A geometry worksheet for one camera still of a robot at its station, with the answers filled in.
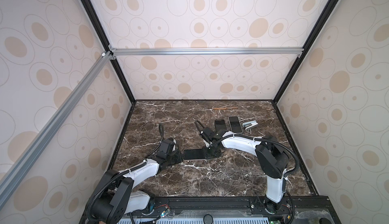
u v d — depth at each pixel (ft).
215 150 2.50
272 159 1.61
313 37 2.75
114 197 1.37
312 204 2.50
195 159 2.94
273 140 3.28
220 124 3.47
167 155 2.28
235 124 3.46
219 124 3.46
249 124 3.37
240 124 3.45
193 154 2.99
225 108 3.82
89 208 1.27
